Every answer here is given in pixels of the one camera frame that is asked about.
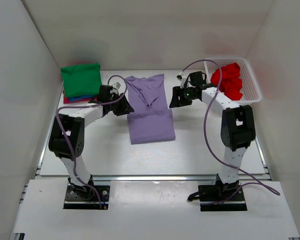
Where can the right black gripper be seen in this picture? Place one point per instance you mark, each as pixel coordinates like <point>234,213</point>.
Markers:
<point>177,92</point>

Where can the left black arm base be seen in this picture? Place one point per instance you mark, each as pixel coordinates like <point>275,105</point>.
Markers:
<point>84,198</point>

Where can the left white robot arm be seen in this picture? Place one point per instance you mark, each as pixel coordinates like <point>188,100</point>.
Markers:
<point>67,137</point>

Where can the green folded t-shirt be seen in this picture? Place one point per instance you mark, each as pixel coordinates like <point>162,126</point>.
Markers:
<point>81,80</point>

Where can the white plastic basket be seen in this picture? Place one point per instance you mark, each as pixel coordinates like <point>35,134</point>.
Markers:
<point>250,90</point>

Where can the purple t-shirt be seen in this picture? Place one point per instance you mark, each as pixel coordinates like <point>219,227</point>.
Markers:
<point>152,120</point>

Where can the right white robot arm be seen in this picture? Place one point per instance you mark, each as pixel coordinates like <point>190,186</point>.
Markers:
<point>237,129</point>

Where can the magenta folded t-shirt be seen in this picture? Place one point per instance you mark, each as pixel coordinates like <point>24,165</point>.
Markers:
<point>75,93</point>

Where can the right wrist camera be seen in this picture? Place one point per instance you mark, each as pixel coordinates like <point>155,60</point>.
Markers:
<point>183,79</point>

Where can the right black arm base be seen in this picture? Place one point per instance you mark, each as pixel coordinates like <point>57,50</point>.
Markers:
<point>220,197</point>

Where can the blue folded t-shirt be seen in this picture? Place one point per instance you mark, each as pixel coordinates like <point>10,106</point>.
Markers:
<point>80,98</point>

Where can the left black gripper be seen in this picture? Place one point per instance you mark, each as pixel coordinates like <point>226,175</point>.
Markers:
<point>126,107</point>

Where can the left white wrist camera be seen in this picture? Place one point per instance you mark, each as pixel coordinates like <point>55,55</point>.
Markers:
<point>116,85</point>

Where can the red crumpled t-shirt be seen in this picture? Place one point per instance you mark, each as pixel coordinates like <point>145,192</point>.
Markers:
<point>231,83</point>

